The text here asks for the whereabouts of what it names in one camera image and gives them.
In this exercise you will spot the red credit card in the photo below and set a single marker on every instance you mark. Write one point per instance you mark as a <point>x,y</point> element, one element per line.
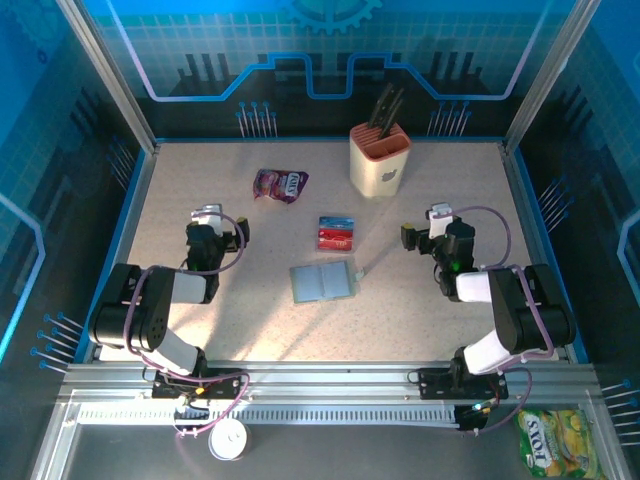
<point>335,244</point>
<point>335,233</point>

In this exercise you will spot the blue credit card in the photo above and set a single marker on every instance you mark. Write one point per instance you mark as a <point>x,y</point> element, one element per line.
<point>336,221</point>

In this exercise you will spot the green card holder clear sleeves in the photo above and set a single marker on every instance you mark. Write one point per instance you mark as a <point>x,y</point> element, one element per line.
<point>320,282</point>

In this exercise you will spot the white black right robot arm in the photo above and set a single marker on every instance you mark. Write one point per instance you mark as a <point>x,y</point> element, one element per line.
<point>530,310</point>

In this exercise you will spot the purple candy bag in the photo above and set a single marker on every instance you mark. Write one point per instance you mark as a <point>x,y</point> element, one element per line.
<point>282,184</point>

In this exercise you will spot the beige knife block orange top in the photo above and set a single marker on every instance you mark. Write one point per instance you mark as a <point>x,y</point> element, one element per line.
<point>377,170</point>

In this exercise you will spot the small black electronics board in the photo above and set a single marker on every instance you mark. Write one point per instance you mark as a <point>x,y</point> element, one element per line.
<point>472,417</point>

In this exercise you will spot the white round lid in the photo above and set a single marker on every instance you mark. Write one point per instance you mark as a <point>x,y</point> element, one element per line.
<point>228,440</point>

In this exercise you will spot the yellow green candy bag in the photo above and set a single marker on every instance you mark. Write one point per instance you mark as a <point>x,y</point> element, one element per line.
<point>560,442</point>

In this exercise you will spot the aluminium side rail blue edge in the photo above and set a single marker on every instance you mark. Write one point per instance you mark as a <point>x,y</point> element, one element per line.
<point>514,180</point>
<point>141,180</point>

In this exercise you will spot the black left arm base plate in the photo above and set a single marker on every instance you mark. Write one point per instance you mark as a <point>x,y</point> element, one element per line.
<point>225,387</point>

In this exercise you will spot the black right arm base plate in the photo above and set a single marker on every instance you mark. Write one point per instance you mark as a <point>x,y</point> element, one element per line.
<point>435,385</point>

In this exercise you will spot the aluminium frame beam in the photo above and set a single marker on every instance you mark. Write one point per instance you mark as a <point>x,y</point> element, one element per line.
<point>325,380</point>

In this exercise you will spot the aluminium frame post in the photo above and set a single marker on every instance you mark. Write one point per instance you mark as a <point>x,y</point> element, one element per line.
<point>548,75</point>
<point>111,75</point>

